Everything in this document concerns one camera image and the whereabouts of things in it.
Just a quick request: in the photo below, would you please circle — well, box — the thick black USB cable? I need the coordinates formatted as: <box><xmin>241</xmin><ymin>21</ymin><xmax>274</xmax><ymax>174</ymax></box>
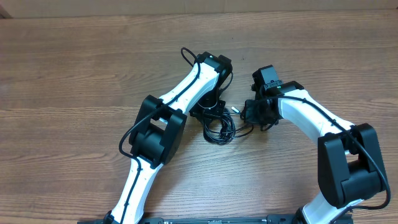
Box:
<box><xmin>201</xmin><ymin>106</ymin><xmax>254</xmax><ymax>146</ymax></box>

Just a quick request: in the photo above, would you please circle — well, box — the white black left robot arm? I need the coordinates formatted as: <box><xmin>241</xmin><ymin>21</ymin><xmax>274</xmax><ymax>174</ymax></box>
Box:
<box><xmin>102</xmin><ymin>52</ymin><xmax>233</xmax><ymax>223</ymax></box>

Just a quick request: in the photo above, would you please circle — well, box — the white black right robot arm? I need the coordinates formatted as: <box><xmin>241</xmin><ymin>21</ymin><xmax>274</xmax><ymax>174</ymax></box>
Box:
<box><xmin>241</xmin><ymin>65</ymin><xmax>391</xmax><ymax>223</ymax></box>

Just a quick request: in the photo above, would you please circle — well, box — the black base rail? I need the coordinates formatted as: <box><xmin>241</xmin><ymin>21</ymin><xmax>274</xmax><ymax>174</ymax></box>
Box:
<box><xmin>139</xmin><ymin>214</ymin><xmax>295</xmax><ymax>224</ymax></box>

